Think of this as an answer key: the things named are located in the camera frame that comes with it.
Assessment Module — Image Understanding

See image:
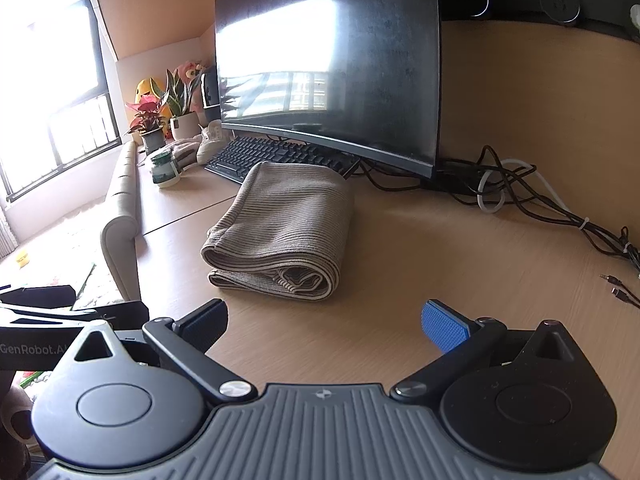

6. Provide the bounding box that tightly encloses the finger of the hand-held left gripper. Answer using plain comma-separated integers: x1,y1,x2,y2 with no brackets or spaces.
0,285,77,311
0,301,150,331

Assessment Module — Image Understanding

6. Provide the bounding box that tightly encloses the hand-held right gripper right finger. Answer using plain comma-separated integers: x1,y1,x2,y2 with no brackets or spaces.
390,299,576,403

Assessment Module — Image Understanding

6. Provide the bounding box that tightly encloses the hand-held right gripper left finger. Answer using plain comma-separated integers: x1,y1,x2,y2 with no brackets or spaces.
75,298,257,403

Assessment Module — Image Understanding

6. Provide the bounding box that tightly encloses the beige striped towel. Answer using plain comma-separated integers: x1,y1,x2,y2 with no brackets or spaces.
200,161,356,304

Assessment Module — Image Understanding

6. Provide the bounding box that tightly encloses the cream plush toy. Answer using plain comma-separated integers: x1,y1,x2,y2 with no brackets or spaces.
0,385,36,466

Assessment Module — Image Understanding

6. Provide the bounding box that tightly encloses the white radiator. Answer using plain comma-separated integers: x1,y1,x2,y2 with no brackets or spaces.
0,207,18,261

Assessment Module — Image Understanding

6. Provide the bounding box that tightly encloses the beige upholstered sofa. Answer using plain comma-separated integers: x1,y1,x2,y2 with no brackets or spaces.
100,140,144,306

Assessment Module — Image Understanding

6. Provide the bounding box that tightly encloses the green-lidded jar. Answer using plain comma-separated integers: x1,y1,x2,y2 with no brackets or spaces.
150,149,182,189

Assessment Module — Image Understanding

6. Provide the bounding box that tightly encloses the beige knitted item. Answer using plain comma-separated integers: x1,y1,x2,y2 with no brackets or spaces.
167,137,201,168

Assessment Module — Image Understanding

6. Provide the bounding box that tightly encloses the white plush toy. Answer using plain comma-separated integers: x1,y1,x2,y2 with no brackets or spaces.
196,121,236,166

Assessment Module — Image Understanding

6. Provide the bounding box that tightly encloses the black keyboard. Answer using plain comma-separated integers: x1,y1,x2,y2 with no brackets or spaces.
204,136,361,184

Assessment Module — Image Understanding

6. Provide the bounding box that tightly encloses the red-leaved plant in grey pot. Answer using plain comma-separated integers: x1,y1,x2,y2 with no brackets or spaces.
125,96,168,157

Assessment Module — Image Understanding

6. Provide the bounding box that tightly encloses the green plant in white pot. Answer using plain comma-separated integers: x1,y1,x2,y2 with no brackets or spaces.
159,67,202,141

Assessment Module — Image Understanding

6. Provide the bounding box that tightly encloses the yellow plush toy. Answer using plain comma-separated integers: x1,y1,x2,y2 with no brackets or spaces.
134,77,166,106

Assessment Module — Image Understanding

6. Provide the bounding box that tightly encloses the window with black railing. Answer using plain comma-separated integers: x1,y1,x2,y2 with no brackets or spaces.
0,0,126,206

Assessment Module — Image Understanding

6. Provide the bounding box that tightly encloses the black speaker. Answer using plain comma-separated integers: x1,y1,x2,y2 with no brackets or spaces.
200,66,221,110

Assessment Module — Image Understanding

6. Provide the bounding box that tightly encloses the pink plush toy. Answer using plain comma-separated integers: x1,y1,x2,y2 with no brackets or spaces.
176,60,207,83

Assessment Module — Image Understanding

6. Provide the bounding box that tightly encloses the black curved monitor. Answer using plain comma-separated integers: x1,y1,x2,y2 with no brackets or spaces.
214,0,443,180

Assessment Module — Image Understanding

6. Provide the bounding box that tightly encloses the white looped cable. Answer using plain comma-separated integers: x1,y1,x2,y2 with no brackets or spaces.
477,158,573,214

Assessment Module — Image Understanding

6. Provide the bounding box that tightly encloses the bundle of black cables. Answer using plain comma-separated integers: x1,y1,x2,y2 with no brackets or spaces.
350,145,640,268

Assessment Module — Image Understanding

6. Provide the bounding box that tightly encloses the black flat plug cable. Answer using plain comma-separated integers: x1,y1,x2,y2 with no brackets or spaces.
611,287,640,309

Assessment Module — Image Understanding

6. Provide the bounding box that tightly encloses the black audio plug cable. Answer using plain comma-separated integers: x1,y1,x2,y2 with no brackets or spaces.
602,272,640,292

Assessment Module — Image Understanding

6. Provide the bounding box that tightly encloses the black wall socket rail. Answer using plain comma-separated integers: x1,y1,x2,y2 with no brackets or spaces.
437,0,640,43

